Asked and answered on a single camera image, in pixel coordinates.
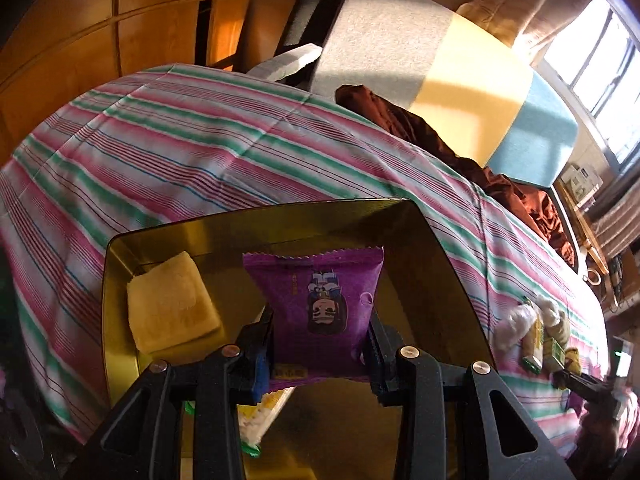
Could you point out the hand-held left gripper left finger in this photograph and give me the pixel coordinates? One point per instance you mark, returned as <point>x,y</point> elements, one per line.
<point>260,375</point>

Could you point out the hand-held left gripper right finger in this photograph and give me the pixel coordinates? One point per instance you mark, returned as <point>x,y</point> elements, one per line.
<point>380,370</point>

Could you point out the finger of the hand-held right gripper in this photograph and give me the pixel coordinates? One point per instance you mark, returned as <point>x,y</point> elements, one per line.
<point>575,382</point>

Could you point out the green box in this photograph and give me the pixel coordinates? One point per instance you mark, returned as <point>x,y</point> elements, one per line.
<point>554,355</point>

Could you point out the white puffed snack packet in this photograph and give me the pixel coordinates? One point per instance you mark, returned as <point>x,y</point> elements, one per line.
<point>257,420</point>

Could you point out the yellow green snack packet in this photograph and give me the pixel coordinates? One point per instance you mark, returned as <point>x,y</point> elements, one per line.
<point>532,345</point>

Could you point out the large clear plastic bag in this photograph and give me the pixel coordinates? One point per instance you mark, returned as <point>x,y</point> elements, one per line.
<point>512,330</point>

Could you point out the purple snack packet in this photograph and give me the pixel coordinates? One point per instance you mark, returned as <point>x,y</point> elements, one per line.
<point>315,300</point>

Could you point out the yellow sponge cake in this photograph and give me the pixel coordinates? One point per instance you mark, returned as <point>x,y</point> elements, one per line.
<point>170,300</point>

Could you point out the gold metal tin box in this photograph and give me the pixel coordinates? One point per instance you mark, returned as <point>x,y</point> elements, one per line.
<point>350,225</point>

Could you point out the white tape roll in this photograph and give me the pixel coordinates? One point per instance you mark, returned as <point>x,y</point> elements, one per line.
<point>584,276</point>

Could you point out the cluttered wooden shelf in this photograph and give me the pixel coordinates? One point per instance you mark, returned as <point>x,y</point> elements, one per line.
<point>622,285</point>

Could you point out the wooden side table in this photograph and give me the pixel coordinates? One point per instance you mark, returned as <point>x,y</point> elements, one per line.
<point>587,240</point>

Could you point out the brown striped curtain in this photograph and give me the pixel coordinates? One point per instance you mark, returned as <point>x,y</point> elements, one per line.
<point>615,220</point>

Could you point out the white cardboard box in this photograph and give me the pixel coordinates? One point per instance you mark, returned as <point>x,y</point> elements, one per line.
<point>580,180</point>

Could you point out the striped bedsheet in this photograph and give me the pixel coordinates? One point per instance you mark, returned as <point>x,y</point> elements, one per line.
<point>200,150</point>

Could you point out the brown blanket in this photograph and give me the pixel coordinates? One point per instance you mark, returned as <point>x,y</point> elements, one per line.
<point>400,120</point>

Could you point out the barred window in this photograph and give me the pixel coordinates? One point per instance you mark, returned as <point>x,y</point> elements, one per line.
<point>600,60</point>

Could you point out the grey yellow blue headboard cushion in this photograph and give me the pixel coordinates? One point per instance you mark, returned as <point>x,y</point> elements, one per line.
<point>400,45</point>

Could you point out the beige patterned curtain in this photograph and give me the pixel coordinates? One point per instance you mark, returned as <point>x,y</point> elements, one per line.
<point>525,10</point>

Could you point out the wooden wardrobe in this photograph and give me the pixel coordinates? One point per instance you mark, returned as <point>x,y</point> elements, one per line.
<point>100,20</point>

